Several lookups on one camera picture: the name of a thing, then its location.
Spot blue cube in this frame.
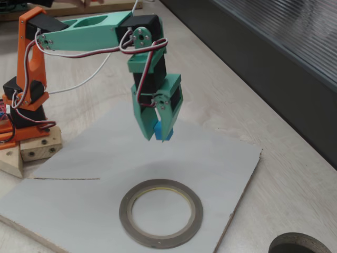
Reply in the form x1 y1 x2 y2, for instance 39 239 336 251
154 121 175 142

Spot person's hand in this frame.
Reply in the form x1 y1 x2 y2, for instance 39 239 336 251
52 0 105 7

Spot grey chipboard panel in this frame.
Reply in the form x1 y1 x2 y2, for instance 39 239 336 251
0 101 263 253

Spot ribbed glass desk partition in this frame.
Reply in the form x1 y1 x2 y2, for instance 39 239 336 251
160 0 337 171

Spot wooden base block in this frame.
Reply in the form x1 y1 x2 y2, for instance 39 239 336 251
19 125 64 162

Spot plain wooden plank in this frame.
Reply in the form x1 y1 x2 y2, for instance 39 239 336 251
0 0 143 22

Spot wooden plank with knots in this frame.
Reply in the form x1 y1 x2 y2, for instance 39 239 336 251
0 143 24 178

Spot red circuit board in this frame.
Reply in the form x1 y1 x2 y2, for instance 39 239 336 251
0 96 12 122

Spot white USB cable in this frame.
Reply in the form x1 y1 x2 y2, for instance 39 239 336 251
48 0 140 95

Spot grey tape ring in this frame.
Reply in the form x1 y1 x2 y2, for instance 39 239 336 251
118 178 204 250

